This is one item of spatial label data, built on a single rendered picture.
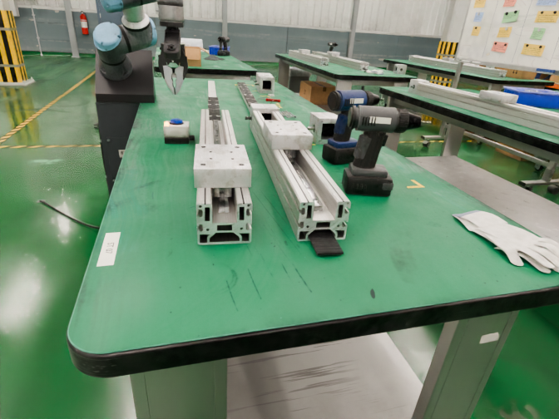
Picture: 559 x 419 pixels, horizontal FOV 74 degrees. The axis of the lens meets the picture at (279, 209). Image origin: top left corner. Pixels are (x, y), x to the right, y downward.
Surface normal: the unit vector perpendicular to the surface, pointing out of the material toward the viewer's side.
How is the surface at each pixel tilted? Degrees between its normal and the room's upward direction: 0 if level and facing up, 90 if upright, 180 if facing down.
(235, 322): 0
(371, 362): 0
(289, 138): 90
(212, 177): 90
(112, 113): 90
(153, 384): 90
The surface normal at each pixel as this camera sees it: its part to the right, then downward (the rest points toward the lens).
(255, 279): 0.07, -0.89
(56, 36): 0.26, 0.44
